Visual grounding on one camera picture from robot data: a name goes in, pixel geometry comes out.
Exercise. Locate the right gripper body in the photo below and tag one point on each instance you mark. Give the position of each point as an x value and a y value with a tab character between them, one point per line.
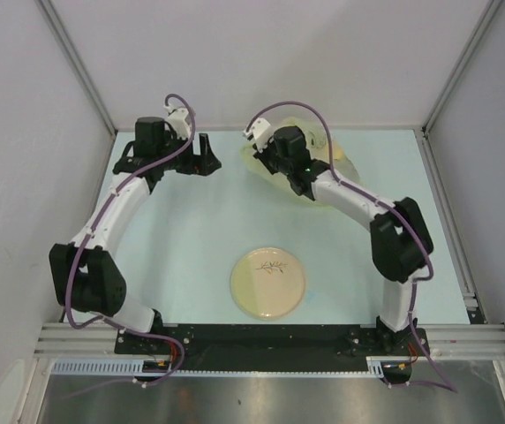
269	159

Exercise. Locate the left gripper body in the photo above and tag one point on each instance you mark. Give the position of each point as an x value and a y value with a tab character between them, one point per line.
182	162

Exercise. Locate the pale green plastic bag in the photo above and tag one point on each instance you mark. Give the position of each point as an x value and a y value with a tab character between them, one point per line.
321	151

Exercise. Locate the pink ceramic plate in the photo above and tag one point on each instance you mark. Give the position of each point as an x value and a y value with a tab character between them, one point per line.
268	283

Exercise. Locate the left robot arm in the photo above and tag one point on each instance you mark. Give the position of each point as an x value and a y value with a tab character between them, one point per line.
85	275

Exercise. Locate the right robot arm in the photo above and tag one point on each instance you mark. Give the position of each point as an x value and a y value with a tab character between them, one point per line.
401	244

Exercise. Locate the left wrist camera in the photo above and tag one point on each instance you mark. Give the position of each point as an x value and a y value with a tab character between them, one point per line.
180	119

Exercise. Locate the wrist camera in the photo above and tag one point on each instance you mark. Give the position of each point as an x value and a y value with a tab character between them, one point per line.
259	133
180	119

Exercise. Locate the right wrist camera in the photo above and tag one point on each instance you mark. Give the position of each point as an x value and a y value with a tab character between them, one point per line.
259	133

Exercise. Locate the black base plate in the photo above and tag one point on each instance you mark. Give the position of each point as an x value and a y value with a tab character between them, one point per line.
290	348

